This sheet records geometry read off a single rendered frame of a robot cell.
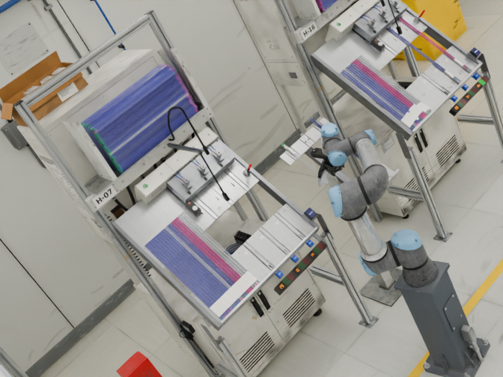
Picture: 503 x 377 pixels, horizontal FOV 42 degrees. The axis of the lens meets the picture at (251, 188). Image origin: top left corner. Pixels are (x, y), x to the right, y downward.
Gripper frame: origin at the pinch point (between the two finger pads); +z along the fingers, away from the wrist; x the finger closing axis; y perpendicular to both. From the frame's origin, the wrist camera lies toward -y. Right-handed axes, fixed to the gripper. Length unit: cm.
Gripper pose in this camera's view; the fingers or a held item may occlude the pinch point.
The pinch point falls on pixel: (328, 176)
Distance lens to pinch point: 319.2
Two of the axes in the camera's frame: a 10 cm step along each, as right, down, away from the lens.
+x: 6.8, -6.2, 3.9
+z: 1.3, 6.2, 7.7
